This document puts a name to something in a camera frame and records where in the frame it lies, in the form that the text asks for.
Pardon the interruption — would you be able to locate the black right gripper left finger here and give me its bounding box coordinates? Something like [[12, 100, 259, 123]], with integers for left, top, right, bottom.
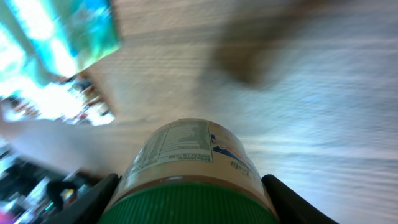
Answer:
[[44, 173, 120, 224]]

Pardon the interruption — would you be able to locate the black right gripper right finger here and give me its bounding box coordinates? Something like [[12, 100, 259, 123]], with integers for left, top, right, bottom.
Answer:
[[262, 174, 337, 224]]

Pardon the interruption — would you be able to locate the green lid white jar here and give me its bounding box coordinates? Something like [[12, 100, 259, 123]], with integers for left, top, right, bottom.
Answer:
[[99, 119, 279, 224]]

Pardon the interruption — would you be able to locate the white labelled snack packet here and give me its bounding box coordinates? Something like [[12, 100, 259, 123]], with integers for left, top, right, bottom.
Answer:
[[1, 75, 115, 126]]

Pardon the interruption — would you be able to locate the teal snack packet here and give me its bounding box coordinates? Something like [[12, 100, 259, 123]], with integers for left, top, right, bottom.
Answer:
[[1, 0, 120, 97]]

